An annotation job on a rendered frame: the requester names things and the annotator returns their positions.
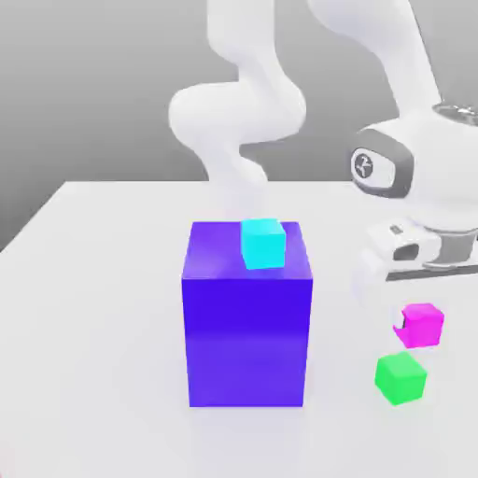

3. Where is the large purple box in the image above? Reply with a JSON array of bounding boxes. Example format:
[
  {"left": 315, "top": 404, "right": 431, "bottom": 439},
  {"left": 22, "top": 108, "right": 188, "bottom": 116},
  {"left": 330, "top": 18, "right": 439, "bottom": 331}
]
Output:
[{"left": 180, "top": 220, "right": 314, "bottom": 409}]

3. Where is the small cyan cube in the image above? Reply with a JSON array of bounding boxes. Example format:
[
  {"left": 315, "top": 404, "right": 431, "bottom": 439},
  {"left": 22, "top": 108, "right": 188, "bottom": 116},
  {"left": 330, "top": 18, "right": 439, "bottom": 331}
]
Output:
[{"left": 240, "top": 218, "right": 288, "bottom": 271}]

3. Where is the small magenta cube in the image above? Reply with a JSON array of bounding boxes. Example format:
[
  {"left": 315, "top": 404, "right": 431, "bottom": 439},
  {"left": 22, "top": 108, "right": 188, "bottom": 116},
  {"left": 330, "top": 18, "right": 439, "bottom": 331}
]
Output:
[{"left": 392, "top": 302, "right": 446, "bottom": 351}]

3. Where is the small green cube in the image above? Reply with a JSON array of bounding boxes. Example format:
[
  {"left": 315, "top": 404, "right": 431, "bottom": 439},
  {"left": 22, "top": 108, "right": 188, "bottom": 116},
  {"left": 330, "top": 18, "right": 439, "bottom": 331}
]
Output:
[{"left": 373, "top": 350, "right": 429, "bottom": 407}]

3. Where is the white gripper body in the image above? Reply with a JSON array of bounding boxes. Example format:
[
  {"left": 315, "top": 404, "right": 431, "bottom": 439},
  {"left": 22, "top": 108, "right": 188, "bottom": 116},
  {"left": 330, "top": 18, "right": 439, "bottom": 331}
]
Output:
[{"left": 350, "top": 248, "right": 478, "bottom": 314}]

